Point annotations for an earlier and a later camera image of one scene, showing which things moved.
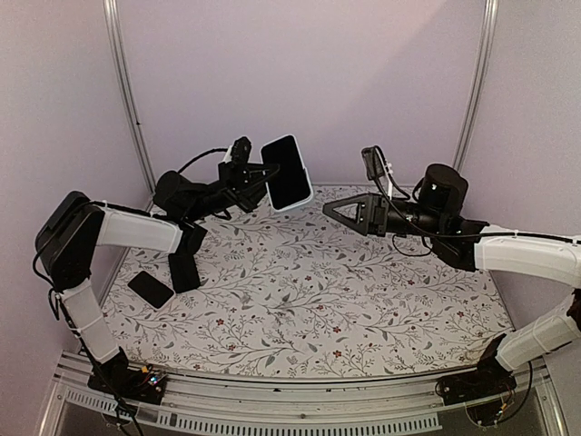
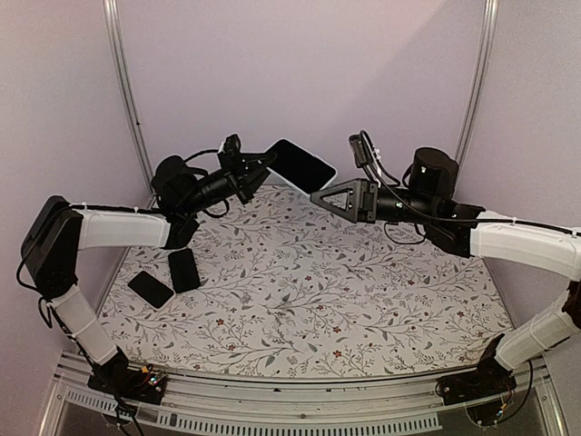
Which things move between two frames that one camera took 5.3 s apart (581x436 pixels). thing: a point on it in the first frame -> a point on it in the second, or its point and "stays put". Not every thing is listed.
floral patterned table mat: [301, 293] stays put
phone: [289, 184] -> [300, 167]
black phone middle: [184, 272] stays put
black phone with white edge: [151, 290] stays put
